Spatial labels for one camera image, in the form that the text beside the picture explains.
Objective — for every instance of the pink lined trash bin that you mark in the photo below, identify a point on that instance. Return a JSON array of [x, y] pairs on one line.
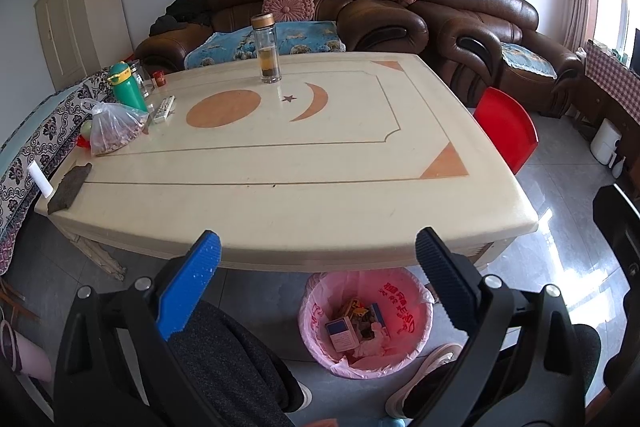
[[406, 305]]

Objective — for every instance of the checkered tablecloth side table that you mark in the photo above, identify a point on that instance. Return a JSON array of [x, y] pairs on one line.
[[610, 90]]

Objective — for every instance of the plastic bag of nuts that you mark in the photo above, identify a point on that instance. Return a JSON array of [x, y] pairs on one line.
[[113, 125]]

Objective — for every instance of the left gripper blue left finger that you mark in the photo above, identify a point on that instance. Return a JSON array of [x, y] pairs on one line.
[[180, 296]]

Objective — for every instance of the green apple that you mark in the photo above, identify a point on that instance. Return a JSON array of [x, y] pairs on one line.
[[85, 129]]

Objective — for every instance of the white appliance on floor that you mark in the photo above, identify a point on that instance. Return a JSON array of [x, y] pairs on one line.
[[603, 145]]

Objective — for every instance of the cream wooden cabinet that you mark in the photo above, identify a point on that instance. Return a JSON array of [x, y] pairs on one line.
[[80, 37]]

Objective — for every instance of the left gripper dark blue right finger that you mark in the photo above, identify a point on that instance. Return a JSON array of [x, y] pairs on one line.
[[453, 277]]

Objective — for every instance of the glass teapot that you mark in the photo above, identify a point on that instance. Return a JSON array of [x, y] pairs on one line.
[[143, 78]]

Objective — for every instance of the black clothes on sofa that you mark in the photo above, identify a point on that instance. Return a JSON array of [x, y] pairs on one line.
[[180, 14]]

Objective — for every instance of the glass tea bottle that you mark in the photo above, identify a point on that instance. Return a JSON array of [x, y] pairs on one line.
[[266, 45]]

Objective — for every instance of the blue armchair seat cover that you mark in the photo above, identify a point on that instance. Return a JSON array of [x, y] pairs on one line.
[[518, 57]]

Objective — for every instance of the green thermos bottle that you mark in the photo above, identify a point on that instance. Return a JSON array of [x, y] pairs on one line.
[[125, 87]]

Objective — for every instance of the white tissue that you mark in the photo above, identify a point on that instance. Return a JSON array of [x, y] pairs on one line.
[[375, 346]]

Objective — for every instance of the small red cup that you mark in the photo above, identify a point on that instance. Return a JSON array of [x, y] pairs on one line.
[[159, 79]]

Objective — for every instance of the white remote control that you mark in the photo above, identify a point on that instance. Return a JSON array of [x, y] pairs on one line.
[[164, 110]]

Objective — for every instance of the white cylindrical tube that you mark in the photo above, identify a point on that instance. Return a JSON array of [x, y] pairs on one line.
[[44, 186]]

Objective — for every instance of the blue white medicine box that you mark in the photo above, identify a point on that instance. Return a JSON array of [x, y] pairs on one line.
[[376, 314]]

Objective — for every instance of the gold purple cigarette box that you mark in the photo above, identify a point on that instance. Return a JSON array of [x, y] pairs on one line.
[[358, 313]]

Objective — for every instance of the person's dark trouser leg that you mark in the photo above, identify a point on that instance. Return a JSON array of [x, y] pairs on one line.
[[244, 381]]

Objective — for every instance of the brown leather armchair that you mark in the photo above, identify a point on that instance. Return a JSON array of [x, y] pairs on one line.
[[465, 48]]

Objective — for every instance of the pink white shoe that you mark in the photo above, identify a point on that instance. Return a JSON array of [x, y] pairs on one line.
[[410, 400]]

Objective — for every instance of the red plastic stool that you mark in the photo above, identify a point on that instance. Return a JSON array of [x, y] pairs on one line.
[[508, 126]]

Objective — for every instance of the brown leather sofa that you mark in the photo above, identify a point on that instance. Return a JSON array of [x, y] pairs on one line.
[[362, 25]]

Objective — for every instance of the floral covered bench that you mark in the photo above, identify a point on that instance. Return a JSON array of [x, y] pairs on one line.
[[46, 136]]

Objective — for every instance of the blue white cigarette box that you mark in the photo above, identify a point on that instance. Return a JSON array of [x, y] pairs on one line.
[[342, 335]]

